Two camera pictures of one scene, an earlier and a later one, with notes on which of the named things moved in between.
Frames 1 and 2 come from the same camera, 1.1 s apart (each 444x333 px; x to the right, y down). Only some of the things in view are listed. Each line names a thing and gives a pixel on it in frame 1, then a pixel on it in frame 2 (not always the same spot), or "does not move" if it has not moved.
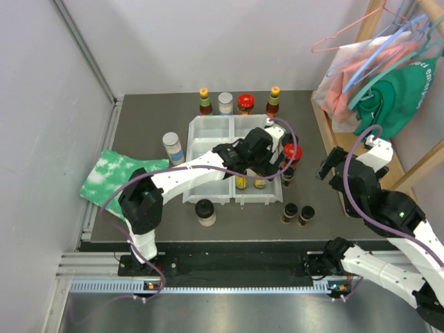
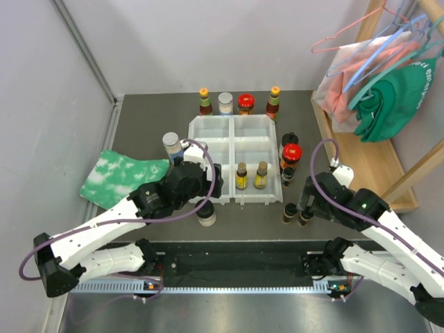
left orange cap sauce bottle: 205,107 does not move
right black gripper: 327,164 → 318,211
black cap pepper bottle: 306,214 does not move
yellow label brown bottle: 241,182 does not move
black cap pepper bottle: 289,211 does not move
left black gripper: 266,166 → 206,188
